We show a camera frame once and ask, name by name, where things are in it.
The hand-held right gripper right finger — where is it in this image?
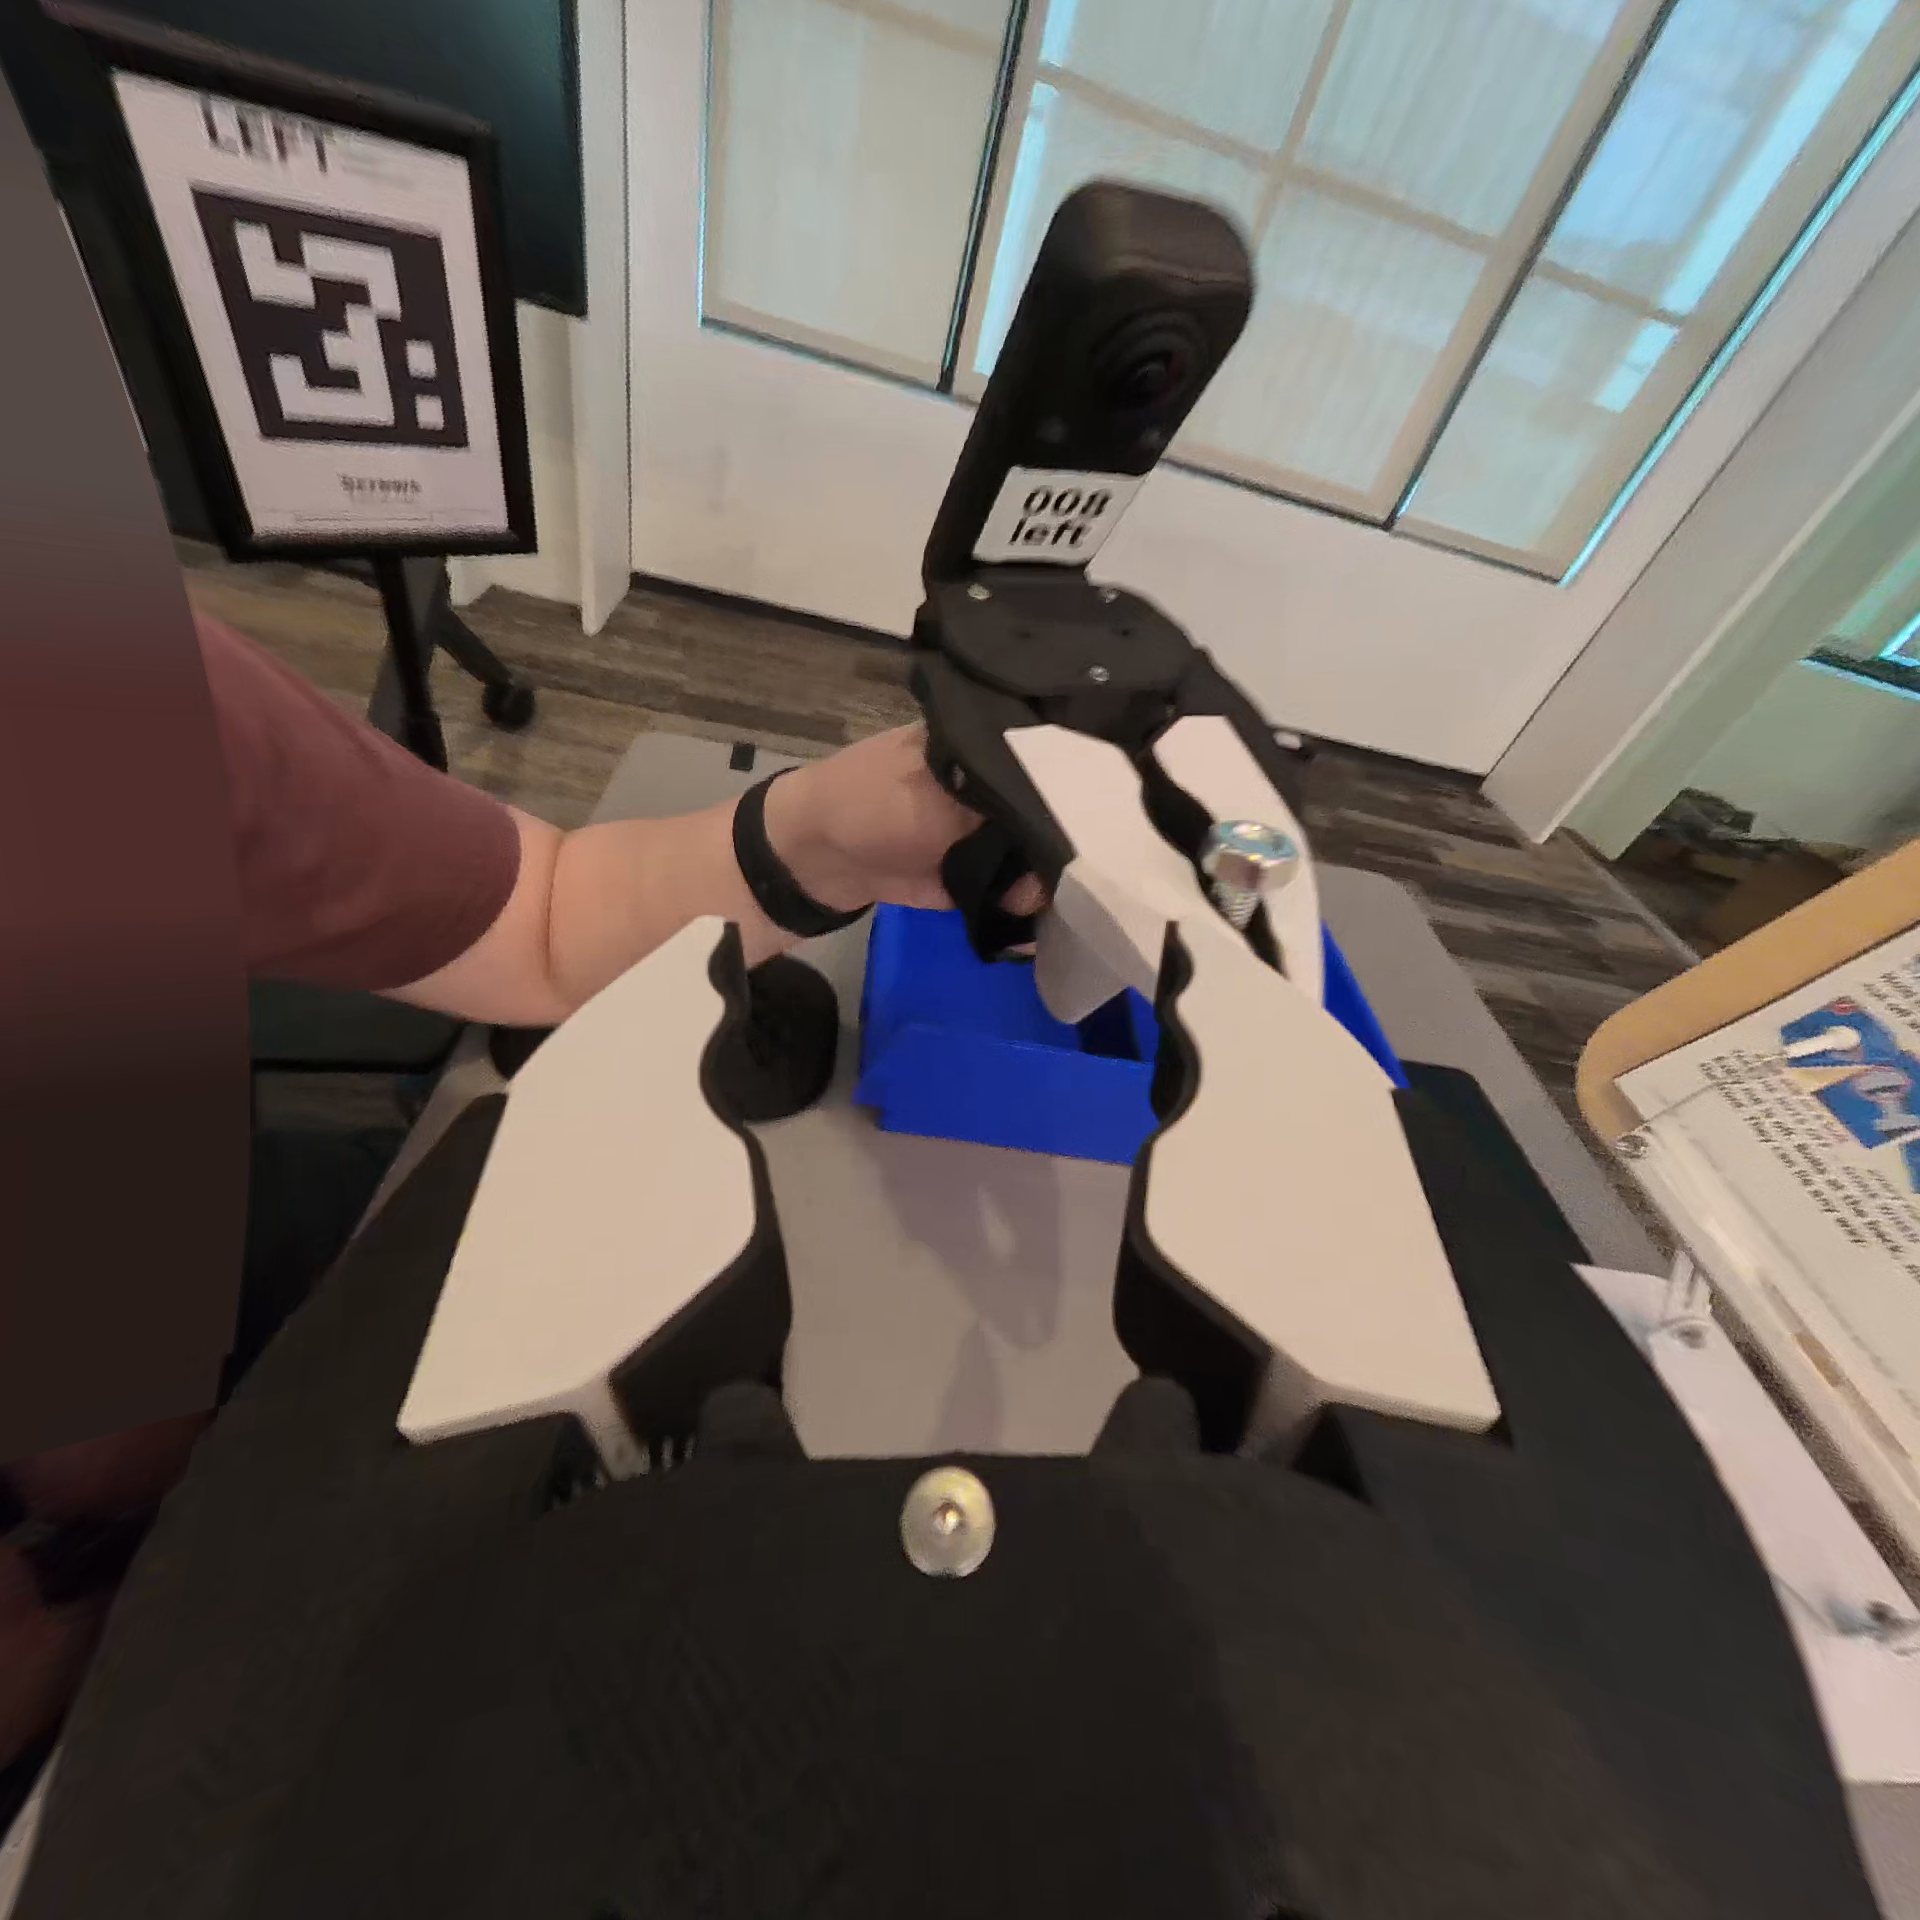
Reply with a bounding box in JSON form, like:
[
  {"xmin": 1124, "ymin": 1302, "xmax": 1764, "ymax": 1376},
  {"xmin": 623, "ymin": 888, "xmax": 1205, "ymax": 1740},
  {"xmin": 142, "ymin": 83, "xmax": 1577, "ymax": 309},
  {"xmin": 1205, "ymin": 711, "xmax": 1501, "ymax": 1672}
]
[{"xmin": 1118, "ymin": 920, "xmax": 1501, "ymax": 1457}]

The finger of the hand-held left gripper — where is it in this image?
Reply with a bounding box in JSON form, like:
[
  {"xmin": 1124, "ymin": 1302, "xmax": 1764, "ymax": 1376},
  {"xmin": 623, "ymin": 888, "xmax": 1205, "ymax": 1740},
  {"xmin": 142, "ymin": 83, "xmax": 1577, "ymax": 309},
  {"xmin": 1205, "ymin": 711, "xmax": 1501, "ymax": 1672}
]
[
  {"xmin": 1002, "ymin": 725, "xmax": 1273, "ymax": 1027},
  {"xmin": 1154, "ymin": 716, "xmax": 1336, "ymax": 1001}
]

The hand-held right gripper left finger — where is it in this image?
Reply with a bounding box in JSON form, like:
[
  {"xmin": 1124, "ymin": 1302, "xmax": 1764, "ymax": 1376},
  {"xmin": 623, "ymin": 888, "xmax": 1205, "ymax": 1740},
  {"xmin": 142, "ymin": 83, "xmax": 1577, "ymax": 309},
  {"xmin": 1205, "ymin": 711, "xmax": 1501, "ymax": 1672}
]
[{"xmin": 395, "ymin": 918, "xmax": 790, "ymax": 1446}]

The silver hex bolt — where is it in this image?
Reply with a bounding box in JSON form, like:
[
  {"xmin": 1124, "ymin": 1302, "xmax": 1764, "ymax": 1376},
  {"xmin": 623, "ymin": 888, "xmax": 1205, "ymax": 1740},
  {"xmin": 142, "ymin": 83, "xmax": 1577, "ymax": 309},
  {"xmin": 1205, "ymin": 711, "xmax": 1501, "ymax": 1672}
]
[{"xmin": 1197, "ymin": 818, "xmax": 1303, "ymax": 925}]

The blue plastic bin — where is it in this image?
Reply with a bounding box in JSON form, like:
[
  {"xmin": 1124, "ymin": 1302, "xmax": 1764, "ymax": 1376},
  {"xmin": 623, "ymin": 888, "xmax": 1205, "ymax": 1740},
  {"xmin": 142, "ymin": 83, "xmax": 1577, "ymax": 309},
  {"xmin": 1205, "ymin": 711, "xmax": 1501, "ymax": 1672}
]
[{"xmin": 855, "ymin": 902, "xmax": 1412, "ymax": 1170}]

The person's left forearm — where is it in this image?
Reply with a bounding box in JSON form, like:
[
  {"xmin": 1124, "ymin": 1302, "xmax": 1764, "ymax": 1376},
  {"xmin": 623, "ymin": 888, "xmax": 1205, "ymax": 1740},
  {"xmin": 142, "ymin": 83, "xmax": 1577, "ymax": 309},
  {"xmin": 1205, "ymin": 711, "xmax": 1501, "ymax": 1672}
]
[{"xmin": 372, "ymin": 812, "xmax": 783, "ymax": 1027}]

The person's left hand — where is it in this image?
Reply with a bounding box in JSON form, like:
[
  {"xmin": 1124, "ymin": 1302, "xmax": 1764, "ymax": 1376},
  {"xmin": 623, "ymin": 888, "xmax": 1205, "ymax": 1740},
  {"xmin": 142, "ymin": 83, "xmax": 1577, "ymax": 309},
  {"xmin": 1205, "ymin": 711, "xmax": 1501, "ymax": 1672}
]
[{"xmin": 779, "ymin": 724, "xmax": 1052, "ymax": 920}]

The dark office chair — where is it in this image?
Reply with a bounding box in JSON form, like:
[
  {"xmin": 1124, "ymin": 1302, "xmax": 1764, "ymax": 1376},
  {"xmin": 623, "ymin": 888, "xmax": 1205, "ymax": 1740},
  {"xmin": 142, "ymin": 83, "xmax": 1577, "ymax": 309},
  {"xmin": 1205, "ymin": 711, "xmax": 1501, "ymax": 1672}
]
[{"xmin": 239, "ymin": 976, "xmax": 465, "ymax": 1354}]

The large window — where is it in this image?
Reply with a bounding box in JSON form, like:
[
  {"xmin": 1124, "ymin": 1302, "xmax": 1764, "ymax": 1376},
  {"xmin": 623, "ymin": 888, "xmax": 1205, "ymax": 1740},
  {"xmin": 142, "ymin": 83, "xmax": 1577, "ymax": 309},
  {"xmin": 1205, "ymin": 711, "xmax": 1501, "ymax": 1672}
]
[{"xmin": 699, "ymin": 0, "xmax": 1920, "ymax": 590}]

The black wrist band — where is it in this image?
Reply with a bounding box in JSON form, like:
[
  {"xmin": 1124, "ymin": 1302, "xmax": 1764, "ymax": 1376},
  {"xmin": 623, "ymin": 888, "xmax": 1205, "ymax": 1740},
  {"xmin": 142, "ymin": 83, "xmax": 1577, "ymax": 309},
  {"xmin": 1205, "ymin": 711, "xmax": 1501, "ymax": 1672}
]
[{"xmin": 730, "ymin": 767, "xmax": 872, "ymax": 936}]

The wooden document stand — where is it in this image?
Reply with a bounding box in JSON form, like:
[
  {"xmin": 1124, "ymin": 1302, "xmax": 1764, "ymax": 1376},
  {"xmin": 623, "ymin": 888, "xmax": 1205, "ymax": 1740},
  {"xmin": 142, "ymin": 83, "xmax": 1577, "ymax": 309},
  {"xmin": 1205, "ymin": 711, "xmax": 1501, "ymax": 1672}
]
[{"xmin": 1577, "ymin": 842, "xmax": 1920, "ymax": 1787}]

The dark floor clutter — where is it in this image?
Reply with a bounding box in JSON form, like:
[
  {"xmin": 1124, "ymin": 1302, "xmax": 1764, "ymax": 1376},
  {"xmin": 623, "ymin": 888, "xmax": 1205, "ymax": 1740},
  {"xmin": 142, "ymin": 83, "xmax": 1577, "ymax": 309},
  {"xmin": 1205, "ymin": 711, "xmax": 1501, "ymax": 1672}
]
[{"xmin": 1646, "ymin": 789, "xmax": 1771, "ymax": 868}]

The printed paper sheet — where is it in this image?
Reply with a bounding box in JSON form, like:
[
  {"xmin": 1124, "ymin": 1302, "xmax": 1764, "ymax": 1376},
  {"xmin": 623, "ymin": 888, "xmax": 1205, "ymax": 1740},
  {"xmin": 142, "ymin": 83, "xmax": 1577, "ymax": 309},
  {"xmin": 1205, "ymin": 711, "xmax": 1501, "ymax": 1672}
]
[{"xmin": 1612, "ymin": 928, "xmax": 1920, "ymax": 1501}]

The narrow side window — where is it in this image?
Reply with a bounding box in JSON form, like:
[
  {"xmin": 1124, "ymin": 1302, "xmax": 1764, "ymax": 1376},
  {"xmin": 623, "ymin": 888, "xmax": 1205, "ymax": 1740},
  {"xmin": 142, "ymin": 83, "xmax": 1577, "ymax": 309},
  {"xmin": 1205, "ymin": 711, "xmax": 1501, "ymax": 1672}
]
[{"xmin": 1806, "ymin": 576, "xmax": 1920, "ymax": 695}]

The black framed marker sign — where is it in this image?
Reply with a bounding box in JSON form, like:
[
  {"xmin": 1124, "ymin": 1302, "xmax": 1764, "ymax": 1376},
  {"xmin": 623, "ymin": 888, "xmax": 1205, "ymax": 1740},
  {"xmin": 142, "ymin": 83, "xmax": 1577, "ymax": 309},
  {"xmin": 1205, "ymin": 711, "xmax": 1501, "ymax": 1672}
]
[{"xmin": 43, "ymin": 15, "xmax": 546, "ymax": 767}]

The large black wall screen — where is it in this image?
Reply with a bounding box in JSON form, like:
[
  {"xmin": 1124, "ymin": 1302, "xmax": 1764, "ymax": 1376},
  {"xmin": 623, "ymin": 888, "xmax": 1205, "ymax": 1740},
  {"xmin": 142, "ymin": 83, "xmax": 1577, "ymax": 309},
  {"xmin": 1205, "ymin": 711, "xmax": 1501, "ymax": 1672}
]
[{"xmin": 0, "ymin": 0, "xmax": 587, "ymax": 316}]

